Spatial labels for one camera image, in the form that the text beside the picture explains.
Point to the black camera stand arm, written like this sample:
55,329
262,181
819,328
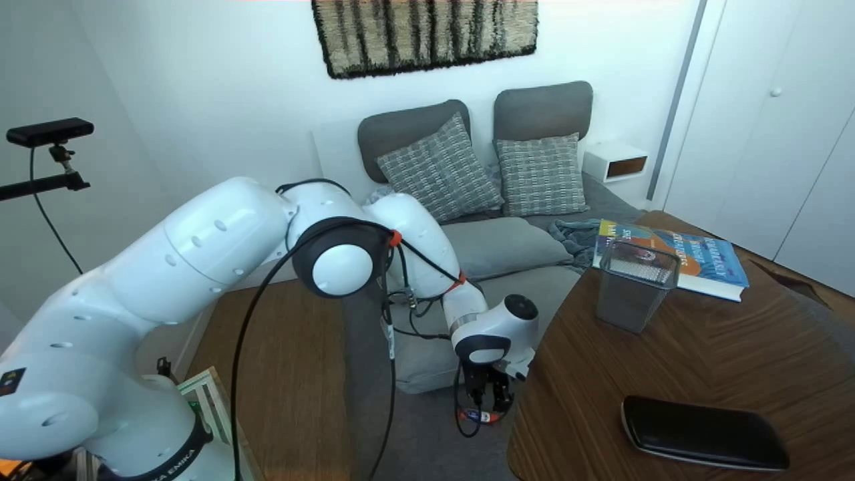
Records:
42,186

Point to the white framed picture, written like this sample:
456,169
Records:
215,409

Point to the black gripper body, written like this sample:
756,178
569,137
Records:
484,380

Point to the colourful blue book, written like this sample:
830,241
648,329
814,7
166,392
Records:
711,264

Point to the striped woven wall hanging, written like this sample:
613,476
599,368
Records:
428,30

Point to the black flat case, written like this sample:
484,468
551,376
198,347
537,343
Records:
704,435

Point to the dark teal cloth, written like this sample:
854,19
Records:
576,237

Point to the large grey checked pillow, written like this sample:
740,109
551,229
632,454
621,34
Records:
441,169

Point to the white wardrobe doors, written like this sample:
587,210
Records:
764,142

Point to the clear plastic container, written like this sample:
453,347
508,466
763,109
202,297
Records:
635,291

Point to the white wall shelf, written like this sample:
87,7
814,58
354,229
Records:
615,164

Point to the white wardrobe knob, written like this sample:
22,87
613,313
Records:
775,93

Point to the small black plug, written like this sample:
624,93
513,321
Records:
166,368

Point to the small grey checked pillow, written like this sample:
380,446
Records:
541,174

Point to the black stereo camera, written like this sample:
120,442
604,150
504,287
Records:
50,133

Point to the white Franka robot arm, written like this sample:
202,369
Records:
203,241

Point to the grey floor rug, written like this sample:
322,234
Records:
428,450

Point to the thin grey mattress cushion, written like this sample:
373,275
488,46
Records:
508,244

